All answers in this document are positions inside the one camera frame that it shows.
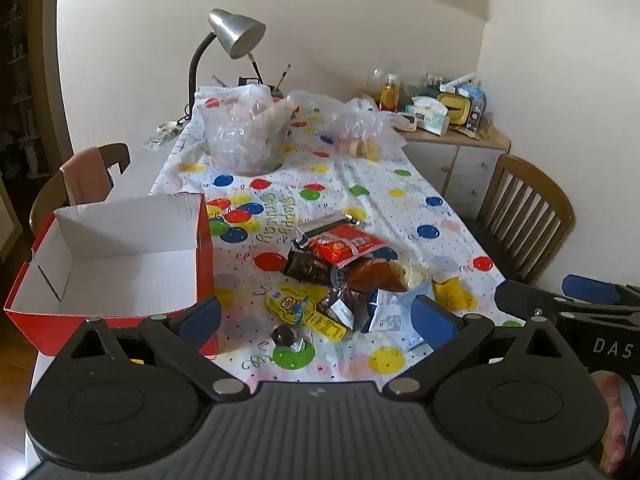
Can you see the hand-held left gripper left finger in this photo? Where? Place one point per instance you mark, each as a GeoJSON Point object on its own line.
{"type": "Point", "coordinates": [200, 320]}

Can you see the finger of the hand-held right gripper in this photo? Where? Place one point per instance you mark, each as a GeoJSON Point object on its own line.
{"type": "Point", "coordinates": [590, 287]}
{"type": "Point", "coordinates": [520, 300]}

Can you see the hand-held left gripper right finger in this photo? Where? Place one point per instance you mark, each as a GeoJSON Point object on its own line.
{"type": "Point", "coordinates": [430, 322]}

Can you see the small plain yellow packet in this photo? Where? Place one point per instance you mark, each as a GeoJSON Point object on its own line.
{"type": "Point", "coordinates": [450, 292]}

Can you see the blue white snack packet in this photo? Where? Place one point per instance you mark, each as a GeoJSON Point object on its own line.
{"type": "Point", "coordinates": [387, 315]}

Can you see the bread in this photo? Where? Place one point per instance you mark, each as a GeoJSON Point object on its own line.
{"type": "Point", "coordinates": [375, 275]}

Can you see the foil chocolate ball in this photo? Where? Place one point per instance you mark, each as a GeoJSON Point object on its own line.
{"type": "Point", "coordinates": [282, 335]}

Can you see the red cardboard box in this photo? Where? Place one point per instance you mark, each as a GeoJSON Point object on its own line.
{"type": "Point", "coordinates": [125, 270]}

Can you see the yellow cartoon snack packet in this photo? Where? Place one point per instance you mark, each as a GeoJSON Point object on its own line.
{"type": "Point", "coordinates": [295, 307]}

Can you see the red snack packet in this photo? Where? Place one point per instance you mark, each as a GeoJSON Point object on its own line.
{"type": "Point", "coordinates": [350, 245]}

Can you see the dark brown snack packet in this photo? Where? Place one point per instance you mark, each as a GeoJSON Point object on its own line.
{"type": "Point", "coordinates": [310, 267]}

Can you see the silver black snack packet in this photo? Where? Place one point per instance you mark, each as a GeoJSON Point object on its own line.
{"type": "Point", "coordinates": [320, 227]}

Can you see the person's right hand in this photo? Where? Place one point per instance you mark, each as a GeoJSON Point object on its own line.
{"type": "Point", "coordinates": [616, 420]}

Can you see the wooden chair with slatted back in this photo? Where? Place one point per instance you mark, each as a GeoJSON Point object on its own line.
{"type": "Point", "coordinates": [530, 210]}

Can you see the white wooden cabinet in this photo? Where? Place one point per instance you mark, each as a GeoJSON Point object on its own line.
{"type": "Point", "coordinates": [470, 165]}

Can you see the balloon print tablecloth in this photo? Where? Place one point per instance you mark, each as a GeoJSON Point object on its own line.
{"type": "Point", "coordinates": [350, 175]}

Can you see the pink towel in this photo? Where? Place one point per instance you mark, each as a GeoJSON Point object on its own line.
{"type": "Point", "coordinates": [85, 175]}

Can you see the large clear plastic bag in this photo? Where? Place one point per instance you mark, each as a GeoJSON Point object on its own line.
{"type": "Point", "coordinates": [245, 135]}

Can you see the white power strip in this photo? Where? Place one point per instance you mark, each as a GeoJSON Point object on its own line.
{"type": "Point", "coordinates": [165, 132]}

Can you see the wooden chair with curved back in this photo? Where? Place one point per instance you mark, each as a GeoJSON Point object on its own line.
{"type": "Point", "coordinates": [42, 200]}

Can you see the yellow container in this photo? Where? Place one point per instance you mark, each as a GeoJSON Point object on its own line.
{"type": "Point", "coordinates": [457, 107]}

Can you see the tissue box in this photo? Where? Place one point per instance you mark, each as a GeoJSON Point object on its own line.
{"type": "Point", "coordinates": [430, 117]}

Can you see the small plastic bag with cookies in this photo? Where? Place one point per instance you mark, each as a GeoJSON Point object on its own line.
{"type": "Point", "coordinates": [360, 125]}

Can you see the orange liquid bottle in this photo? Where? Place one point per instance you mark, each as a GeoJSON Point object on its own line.
{"type": "Point", "coordinates": [390, 95]}

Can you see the dark pen holder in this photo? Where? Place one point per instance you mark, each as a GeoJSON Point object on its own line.
{"type": "Point", "coordinates": [277, 92]}

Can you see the glass jar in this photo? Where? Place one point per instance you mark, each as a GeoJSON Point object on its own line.
{"type": "Point", "coordinates": [375, 82]}

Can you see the paint brush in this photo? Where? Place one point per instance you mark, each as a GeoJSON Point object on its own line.
{"type": "Point", "coordinates": [256, 67]}
{"type": "Point", "coordinates": [283, 76]}

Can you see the silver desk lamp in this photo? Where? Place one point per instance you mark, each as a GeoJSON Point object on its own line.
{"type": "Point", "coordinates": [235, 35]}

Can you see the dark bookshelf alcove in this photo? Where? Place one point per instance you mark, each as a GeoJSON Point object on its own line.
{"type": "Point", "coordinates": [22, 85]}

